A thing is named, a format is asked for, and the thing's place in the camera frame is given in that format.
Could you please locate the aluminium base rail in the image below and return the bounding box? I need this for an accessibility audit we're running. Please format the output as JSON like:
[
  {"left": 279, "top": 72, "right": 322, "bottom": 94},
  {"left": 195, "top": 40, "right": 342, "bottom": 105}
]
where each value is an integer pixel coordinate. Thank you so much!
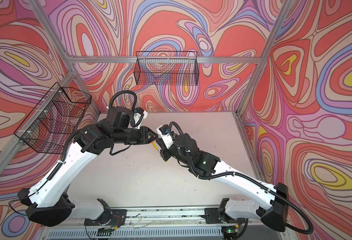
[{"left": 38, "top": 206, "right": 289, "bottom": 240}]

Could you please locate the black wire basket back wall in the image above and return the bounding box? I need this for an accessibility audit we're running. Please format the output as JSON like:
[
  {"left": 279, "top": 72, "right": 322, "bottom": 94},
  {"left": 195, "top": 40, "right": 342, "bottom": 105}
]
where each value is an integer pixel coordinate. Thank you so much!
[{"left": 133, "top": 50, "right": 200, "bottom": 86}]

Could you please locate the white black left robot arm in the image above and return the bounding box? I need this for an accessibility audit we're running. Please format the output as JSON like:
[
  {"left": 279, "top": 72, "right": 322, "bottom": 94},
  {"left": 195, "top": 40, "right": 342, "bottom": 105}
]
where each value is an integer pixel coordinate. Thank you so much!
[{"left": 17, "top": 107, "right": 157, "bottom": 227}]

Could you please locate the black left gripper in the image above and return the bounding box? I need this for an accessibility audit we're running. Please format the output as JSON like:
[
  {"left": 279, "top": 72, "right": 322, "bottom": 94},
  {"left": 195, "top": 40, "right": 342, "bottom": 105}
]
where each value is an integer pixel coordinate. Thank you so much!
[{"left": 112, "top": 126, "right": 161, "bottom": 146}]

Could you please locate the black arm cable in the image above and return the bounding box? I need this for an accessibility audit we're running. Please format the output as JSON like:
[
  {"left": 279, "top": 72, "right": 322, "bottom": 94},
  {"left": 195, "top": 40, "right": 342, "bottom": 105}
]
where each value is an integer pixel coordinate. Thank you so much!
[
  {"left": 108, "top": 90, "right": 138, "bottom": 112},
  {"left": 168, "top": 121, "right": 314, "bottom": 240}
]

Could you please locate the black wire basket left wall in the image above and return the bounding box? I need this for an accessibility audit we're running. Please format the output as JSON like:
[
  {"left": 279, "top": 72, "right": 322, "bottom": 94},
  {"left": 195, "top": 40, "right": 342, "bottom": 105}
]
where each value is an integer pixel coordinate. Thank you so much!
[{"left": 14, "top": 84, "right": 92, "bottom": 154}]

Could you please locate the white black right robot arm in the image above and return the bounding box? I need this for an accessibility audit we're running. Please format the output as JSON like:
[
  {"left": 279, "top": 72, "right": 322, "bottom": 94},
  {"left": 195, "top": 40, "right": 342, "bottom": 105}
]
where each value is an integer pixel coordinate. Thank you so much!
[{"left": 156, "top": 134, "right": 289, "bottom": 232}]

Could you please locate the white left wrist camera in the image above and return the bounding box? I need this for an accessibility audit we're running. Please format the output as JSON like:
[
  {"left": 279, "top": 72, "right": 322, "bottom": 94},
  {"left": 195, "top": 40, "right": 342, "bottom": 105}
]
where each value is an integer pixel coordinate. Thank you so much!
[{"left": 133, "top": 107, "right": 148, "bottom": 129}]

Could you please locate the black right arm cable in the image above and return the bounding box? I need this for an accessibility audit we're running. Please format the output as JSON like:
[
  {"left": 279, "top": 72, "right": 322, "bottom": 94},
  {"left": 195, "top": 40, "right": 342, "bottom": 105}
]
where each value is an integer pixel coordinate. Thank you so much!
[{"left": 168, "top": 121, "right": 314, "bottom": 240}]

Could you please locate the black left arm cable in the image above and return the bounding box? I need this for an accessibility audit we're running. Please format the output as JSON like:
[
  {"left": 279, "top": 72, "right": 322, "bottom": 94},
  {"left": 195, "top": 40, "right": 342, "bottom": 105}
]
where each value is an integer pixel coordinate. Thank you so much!
[{"left": 108, "top": 90, "right": 138, "bottom": 112}]

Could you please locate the aluminium frame extrusion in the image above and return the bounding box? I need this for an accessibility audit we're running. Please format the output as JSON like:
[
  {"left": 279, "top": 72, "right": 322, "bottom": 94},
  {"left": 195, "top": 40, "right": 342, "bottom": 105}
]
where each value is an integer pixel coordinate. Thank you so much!
[{"left": 0, "top": 0, "right": 297, "bottom": 196}]

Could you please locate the black wire basket wall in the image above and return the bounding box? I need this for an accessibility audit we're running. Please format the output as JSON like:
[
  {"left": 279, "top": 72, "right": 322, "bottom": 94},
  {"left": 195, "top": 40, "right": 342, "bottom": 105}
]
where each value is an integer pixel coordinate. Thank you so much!
[
  {"left": 14, "top": 84, "right": 92, "bottom": 154},
  {"left": 133, "top": 50, "right": 200, "bottom": 86}
]

